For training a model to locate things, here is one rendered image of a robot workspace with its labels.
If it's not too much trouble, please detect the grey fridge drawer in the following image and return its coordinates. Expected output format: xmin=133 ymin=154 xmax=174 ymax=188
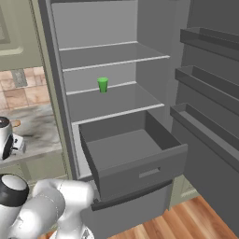
xmin=77 ymin=109 xmax=189 ymax=202
xmin=81 ymin=179 xmax=174 ymax=239

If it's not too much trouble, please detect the grey fridge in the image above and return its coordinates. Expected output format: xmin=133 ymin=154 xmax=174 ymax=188
xmin=37 ymin=0 xmax=191 ymax=239

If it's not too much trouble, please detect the grey lower fridge drawer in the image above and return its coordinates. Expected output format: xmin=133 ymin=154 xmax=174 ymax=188
xmin=81 ymin=179 xmax=174 ymax=239

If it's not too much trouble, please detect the grey fridge door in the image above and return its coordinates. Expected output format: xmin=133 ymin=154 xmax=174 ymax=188
xmin=169 ymin=0 xmax=239 ymax=238

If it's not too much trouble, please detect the green cup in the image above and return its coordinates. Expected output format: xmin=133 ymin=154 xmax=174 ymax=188
xmin=96 ymin=77 xmax=109 ymax=93

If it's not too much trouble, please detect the pale green base cupboard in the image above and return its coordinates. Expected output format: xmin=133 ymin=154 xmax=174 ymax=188
xmin=0 ymin=149 xmax=69 ymax=188

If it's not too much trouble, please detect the silver coffee machine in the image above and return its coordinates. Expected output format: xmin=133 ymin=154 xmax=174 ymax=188
xmin=0 ymin=116 xmax=26 ymax=161

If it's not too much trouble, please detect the grey wall socket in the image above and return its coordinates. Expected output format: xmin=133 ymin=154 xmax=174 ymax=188
xmin=11 ymin=68 xmax=28 ymax=88

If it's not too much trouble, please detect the pale green wall cupboard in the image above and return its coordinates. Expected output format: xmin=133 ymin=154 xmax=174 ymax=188
xmin=0 ymin=0 xmax=44 ymax=72

